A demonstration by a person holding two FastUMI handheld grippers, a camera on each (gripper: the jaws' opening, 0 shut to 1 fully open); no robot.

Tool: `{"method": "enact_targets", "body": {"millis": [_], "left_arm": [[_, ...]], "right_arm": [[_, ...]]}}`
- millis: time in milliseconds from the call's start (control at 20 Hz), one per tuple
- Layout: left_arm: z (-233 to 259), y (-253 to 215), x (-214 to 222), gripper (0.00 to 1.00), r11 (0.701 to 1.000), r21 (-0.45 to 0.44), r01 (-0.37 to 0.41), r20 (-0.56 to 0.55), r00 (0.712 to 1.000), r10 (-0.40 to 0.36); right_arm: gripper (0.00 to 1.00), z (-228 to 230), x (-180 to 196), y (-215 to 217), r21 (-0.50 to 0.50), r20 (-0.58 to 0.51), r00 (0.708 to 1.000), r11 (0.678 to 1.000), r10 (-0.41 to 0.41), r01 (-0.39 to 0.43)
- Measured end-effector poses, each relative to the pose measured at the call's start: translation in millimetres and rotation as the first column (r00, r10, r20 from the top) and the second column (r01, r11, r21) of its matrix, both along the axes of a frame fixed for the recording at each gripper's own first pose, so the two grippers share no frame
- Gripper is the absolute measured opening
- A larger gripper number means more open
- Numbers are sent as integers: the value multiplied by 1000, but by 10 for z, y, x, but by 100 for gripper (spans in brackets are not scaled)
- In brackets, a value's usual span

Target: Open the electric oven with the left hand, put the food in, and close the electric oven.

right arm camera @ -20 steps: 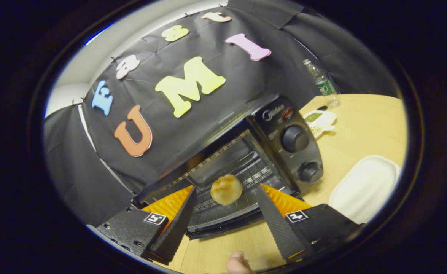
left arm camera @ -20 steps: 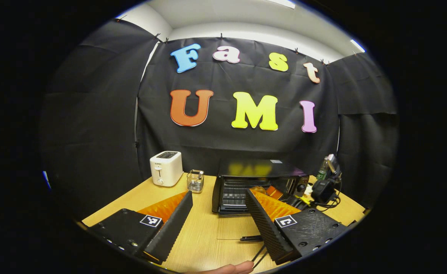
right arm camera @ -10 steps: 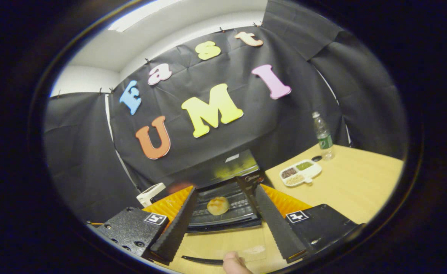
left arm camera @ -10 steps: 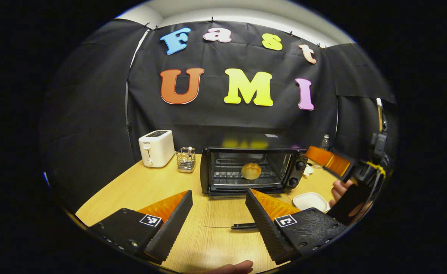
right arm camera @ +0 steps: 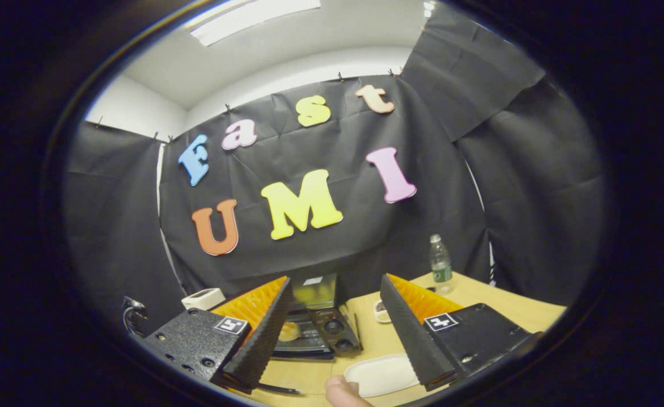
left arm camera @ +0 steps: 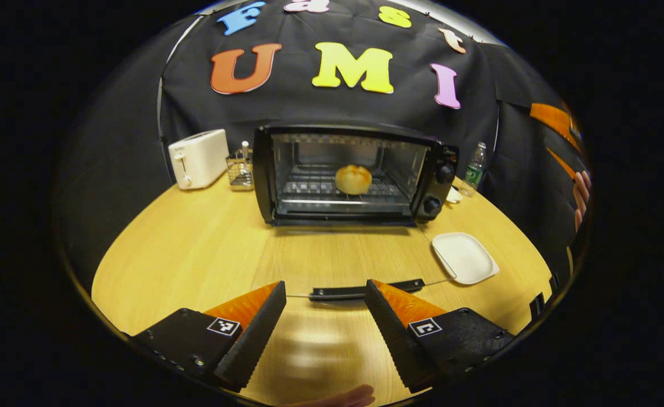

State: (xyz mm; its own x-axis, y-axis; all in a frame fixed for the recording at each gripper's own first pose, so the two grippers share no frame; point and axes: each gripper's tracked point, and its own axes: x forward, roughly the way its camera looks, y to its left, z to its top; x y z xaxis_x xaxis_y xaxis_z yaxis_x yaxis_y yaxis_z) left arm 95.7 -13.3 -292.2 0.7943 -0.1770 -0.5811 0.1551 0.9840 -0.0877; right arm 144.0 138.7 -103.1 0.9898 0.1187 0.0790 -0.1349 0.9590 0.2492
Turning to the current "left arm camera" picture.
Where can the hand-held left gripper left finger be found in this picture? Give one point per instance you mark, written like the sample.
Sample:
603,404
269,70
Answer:
252,339

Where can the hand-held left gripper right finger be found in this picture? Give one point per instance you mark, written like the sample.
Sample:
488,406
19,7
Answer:
391,339

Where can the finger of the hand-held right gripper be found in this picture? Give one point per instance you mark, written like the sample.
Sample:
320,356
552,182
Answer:
555,120
560,163

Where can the black electric oven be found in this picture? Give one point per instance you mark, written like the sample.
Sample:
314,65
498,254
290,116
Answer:
439,186

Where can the round bread bun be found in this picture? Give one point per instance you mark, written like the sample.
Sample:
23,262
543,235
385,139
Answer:
354,180

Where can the clear green-label water bottle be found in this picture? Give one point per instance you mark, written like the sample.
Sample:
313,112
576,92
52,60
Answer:
474,169

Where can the white square plate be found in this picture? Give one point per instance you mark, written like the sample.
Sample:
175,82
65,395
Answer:
466,259

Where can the white divided dish with beans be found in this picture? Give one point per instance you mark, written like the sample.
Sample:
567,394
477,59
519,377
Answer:
454,195

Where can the black table edge clamp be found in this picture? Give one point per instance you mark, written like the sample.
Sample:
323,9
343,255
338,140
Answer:
554,281
537,307

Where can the white toaster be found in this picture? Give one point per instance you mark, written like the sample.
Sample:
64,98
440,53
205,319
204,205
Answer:
197,159

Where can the black backdrop cloth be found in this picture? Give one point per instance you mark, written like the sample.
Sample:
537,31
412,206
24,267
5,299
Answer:
309,107

